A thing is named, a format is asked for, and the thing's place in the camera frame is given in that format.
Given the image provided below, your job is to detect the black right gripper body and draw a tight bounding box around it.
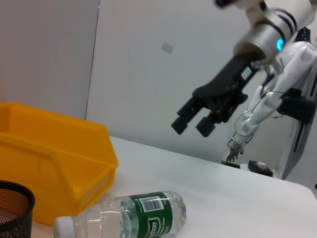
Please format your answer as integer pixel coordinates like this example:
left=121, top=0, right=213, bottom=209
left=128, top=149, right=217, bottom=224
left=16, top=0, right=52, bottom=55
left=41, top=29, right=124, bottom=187
left=193, top=55, right=260, bottom=122

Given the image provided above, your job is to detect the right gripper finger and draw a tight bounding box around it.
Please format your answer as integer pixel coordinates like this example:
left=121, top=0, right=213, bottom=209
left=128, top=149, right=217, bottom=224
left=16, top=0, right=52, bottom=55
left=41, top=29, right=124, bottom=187
left=195, top=112, right=225, bottom=137
left=171, top=97, right=207, bottom=135

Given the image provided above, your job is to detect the clear bottle with green label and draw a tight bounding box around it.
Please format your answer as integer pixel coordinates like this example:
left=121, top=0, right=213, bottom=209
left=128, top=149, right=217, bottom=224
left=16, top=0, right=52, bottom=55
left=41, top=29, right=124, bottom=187
left=53, top=190, right=187, bottom=238

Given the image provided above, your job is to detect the black mesh pen cup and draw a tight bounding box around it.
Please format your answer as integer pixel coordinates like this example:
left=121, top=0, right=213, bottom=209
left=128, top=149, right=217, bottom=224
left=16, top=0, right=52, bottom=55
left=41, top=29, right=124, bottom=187
left=0, top=180, right=36, bottom=238

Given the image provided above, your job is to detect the small black box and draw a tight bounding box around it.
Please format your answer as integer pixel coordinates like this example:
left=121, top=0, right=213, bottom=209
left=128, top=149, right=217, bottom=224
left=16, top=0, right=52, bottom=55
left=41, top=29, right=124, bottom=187
left=221, top=160, right=242, bottom=170

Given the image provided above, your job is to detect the white humanoid robot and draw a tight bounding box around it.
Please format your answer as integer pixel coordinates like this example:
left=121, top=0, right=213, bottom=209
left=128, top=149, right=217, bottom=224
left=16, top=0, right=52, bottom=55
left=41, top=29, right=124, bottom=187
left=224, top=41, right=317, bottom=164

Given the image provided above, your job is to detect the black box with white part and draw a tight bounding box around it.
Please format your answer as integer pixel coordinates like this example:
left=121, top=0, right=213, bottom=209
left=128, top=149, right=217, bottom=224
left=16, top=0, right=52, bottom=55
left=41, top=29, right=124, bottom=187
left=247, top=160, right=273, bottom=178

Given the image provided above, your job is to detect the yellow plastic storage bin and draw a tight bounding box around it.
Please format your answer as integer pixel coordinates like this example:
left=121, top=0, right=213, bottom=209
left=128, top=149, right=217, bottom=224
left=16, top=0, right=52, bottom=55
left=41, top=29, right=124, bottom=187
left=0, top=102, right=119, bottom=226

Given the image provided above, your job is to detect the right gripper grey cable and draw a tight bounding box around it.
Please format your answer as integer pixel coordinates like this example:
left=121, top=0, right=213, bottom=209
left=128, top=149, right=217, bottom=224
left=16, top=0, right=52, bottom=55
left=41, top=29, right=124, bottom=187
left=254, top=58, right=284, bottom=86

